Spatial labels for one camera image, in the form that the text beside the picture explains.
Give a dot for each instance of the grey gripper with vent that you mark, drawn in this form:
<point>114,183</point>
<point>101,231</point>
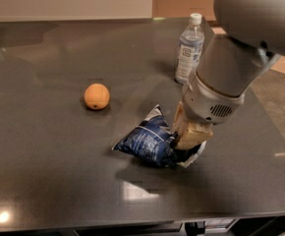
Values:
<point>205,104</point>

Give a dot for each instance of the blue chip bag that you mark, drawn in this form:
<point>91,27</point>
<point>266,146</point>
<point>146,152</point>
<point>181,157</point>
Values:
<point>152,142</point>

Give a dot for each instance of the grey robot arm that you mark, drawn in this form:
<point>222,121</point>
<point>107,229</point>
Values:
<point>253,41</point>

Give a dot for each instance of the clear plastic water bottle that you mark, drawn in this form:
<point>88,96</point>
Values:
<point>190,47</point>

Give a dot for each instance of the orange fruit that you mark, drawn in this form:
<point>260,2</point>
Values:
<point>97,97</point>

